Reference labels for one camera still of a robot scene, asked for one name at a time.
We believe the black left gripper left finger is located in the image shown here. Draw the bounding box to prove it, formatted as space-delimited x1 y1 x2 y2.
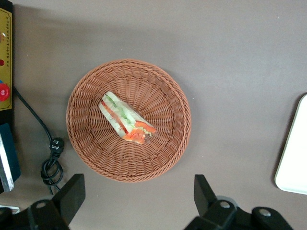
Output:
26 173 86 230

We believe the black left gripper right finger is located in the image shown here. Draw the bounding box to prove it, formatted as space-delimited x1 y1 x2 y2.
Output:
184 174 238 230

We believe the sandwich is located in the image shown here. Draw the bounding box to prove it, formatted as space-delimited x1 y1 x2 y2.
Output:
98 91 157 145

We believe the round brown wicker basket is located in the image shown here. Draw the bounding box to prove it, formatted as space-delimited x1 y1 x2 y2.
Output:
66 58 192 184

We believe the cream plastic tray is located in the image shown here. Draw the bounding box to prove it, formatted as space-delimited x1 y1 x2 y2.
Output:
274 93 307 195

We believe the red emergency stop button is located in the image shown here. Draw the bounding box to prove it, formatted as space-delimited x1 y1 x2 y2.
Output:
0 83 11 102

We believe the black machine with yellow panel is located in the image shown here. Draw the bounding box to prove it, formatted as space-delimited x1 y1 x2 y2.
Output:
0 0 22 195

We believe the black power cable with plug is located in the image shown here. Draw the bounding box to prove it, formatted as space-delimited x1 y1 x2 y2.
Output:
13 87 65 195

